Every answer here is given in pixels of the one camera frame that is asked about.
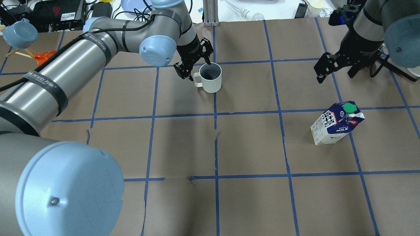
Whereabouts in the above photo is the black power adapter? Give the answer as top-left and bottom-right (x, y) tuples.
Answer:
(89, 2), (113, 18)

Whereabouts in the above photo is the blue plate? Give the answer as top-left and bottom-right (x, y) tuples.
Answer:
(120, 0), (154, 14)

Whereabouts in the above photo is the black computer box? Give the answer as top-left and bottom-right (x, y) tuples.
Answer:
(0, 0), (87, 31)

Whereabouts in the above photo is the orange mug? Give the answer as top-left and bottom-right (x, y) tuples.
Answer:
(33, 50), (57, 66)

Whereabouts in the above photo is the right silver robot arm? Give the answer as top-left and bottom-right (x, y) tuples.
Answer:
(321, 0), (419, 78)

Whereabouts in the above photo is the wooden mug tree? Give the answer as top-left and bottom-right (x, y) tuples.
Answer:
(1, 25), (35, 59)

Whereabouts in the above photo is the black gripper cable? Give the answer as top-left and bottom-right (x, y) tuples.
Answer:
(0, 18), (158, 92)

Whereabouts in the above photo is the white HOME mug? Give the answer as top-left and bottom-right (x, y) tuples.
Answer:
(193, 62), (222, 93)

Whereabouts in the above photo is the white purple cup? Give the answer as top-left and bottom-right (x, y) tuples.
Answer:
(306, 0), (326, 18)

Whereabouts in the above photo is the aluminium frame post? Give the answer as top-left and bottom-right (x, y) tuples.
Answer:
(203, 0), (220, 27)

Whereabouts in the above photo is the blue mug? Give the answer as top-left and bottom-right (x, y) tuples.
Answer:
(3, 18), (38, 49)

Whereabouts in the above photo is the light bulb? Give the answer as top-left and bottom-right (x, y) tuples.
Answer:
(225, 0), (264, 21)

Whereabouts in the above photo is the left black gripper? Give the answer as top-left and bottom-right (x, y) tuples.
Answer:
(173, 35), (214, 82)

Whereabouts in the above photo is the blue white milk carton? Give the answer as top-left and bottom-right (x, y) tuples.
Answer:
(310, 101), (366, 145)

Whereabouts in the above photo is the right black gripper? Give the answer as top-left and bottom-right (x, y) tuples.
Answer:
(314, 7), (384, 84)

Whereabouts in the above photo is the black wire mug rack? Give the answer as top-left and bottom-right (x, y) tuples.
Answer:
(377, 48), (419, 82)

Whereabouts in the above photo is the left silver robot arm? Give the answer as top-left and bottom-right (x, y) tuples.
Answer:
(42, 18), (348, 236)

